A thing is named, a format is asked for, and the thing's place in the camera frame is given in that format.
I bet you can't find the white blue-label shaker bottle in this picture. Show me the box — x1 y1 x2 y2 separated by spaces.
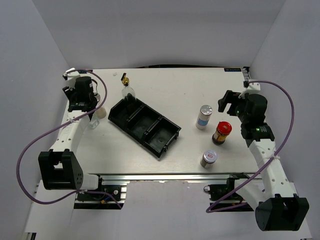
195 105 213 130

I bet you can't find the right blue logo sticker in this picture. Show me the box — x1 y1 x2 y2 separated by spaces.
224 67 242 72

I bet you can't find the dark sauce glass bottle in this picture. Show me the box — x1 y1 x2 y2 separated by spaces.
121 73 137 114

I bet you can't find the small silver-lid spice jar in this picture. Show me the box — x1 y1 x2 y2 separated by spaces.
200 150 218 169

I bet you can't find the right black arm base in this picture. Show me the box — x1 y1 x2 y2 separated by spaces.
203 173 254 212

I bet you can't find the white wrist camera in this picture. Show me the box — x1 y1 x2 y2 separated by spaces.
62 67 81 90
238 80 261 99

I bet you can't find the silver-lid clear shaker jar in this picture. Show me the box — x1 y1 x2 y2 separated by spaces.
94 93 107 119

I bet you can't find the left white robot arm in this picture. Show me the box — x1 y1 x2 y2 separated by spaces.
38 76 106 200

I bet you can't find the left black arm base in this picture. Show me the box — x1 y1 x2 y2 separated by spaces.
73 177 127 210

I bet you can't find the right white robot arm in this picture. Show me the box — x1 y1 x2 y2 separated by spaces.
218 90 310 231

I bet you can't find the black three-compartment tray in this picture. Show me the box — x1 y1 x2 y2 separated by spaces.
108 99 181 158

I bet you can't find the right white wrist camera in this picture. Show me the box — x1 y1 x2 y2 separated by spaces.
238 80 261 99

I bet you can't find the clear oil glass bottle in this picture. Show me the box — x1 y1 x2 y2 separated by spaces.
89 113 100 129

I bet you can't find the aluminium front rail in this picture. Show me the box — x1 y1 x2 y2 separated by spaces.
100 173 253 181

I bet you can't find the red-lid dark sauce jar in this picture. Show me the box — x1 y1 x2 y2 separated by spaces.
212 121 232 145

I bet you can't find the left blue logo sticker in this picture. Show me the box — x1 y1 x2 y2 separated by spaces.
78 69 93 74

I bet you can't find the blue logo sticker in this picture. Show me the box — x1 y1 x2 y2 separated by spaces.
224 67 242 72
78 69 93 74

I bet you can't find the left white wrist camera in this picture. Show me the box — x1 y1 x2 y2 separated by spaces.
62 67 81 90

